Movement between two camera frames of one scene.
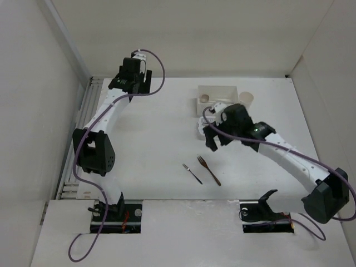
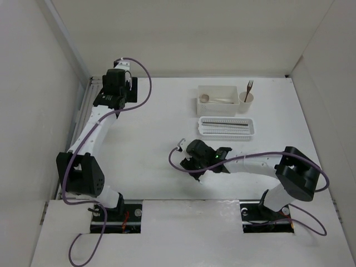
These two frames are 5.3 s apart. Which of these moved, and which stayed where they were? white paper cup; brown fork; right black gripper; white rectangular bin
Moved: brown fork; right black gripper
Stayed: white rectangular bin; white paper cup
